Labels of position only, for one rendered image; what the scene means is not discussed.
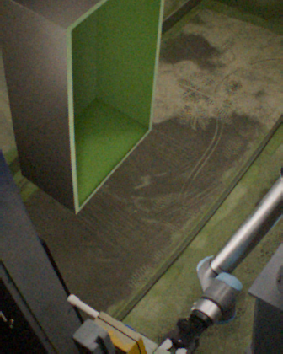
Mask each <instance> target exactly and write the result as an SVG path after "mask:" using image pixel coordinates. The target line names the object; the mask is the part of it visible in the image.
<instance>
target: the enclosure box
mask: <svg viewBox="0 0 283 354"><path fill-rule="evenodd" d="M163 2H164V0H0V46H1V50H2V52H1V54H2V58H3V68H4V72H5V80H6V84H7V88H8V90H7V92H8V98H9V107H10V110H11V115H12V118H11V119H12V123H13V130H14V139H15V142H16V146H17V150H18V155H19V166H20V170H21V174H22V175H23V176H24V177H25V178H27V179H28V180H29V181H31V183H32V184H34V185H36V186H37V187H38V188H40V189H41V190H42V191H44V192H45V193H46V194H47V195H49V196H51V197H52V198H54V199H55V200H57V201H59V202H60V203H61V204H62V205H63V206H64V207H66V208H67V209H69V210H70V211H72V212H74V213H75V214H77V213H78V212H79V211H80V210H81V209H82V208H83V206H84V205H85V204H86V203H87V202H88V201H89V200H90V198H91V197H92V196H93V195H94V194H95V193H96V192H97V191H98V189H99V188H100V187H101V186H102V184H103V183H104V182H105V181H106V180H107V179H108V178H109V177H110V176H111V175H112V174H113V172H114V171H115V170H116V169H117V168H118V167H119V166H120V164H121V163H122V162H123V161H124V160H125V159H126V158H127V157H128V155H129V153H131V152H132V151H133V150H134V149H135V148H136V146H137V145H138V144H139V143H140V142H141V141H142V140H143V137H144V136H146V135H147V134H148V133H149V132H150V131H151V130H152V118H153V110H154V101H155V93H156V84H157V77H158V62H159V60H158V53H159V46H160V38H161V30H162V23H163V10H164V5H163Z"/></svg>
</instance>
